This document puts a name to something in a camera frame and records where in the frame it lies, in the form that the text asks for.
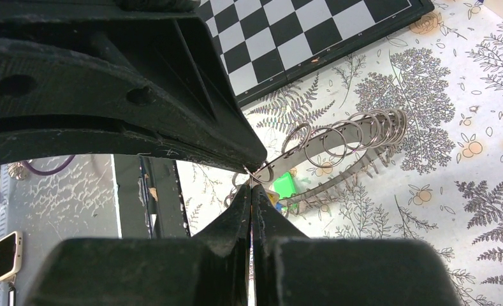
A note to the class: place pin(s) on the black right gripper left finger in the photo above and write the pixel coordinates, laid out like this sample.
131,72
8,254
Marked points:
224,261

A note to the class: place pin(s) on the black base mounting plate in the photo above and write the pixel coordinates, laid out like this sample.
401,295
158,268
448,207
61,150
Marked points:
149,198

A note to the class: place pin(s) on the loose keyring on bench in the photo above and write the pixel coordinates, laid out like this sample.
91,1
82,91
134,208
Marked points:
17,171

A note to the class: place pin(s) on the black white chessboard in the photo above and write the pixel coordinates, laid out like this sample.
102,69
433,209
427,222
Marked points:
265,45

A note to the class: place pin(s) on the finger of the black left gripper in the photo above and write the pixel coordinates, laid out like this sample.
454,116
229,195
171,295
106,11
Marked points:
33,137

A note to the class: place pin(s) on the green key tag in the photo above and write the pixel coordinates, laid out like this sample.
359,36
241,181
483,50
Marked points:
285,187

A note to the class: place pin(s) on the smartphone on bench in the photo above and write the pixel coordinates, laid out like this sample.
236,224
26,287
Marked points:
11,254

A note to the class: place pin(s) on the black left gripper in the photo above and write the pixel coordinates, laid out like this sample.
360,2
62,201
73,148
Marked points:
147,63

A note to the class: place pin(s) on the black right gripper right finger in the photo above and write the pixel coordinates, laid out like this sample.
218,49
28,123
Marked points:
278,271

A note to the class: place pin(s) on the floral patterned table mat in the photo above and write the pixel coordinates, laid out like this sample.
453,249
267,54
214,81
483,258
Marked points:
445,183

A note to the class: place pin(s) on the yellow key tag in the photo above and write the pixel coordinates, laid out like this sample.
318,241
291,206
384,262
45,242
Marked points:
273,197

